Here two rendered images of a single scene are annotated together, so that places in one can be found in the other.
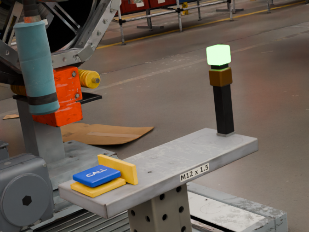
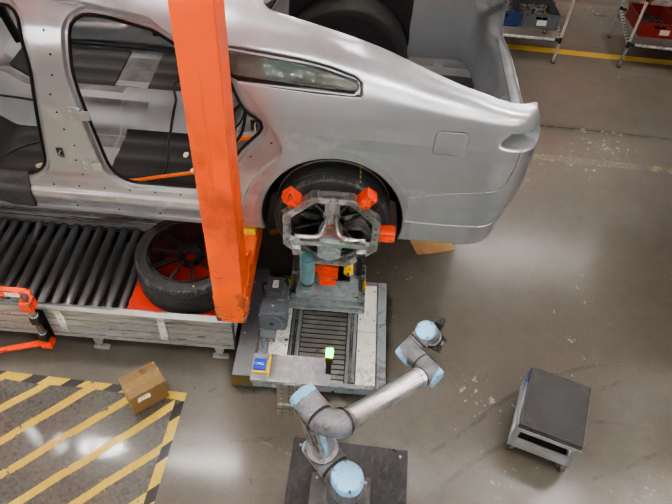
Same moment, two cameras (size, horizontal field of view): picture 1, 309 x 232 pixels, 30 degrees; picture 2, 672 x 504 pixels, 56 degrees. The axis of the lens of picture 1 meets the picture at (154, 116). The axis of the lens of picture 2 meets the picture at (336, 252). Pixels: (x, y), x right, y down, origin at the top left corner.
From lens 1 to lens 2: 2.83 m
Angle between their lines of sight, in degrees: 46
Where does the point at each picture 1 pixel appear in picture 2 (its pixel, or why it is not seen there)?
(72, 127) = not seen: hidden behind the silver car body
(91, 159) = (343, 292)
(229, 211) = (369, 368)
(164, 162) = (290, 371)
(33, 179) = (276, 320)
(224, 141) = (320, 376)
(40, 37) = (307, 267)
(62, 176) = (322, 295)
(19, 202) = (268, 323)
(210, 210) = (365, 360)
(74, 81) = (334, 272)
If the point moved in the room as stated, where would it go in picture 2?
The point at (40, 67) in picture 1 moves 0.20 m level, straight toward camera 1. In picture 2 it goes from (304, 276) to (285, 299)
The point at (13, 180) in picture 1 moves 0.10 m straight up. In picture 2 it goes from (267, 317) to (267, 307)
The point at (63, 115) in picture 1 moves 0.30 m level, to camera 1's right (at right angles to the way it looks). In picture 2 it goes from (324, 281) to (361, 309)
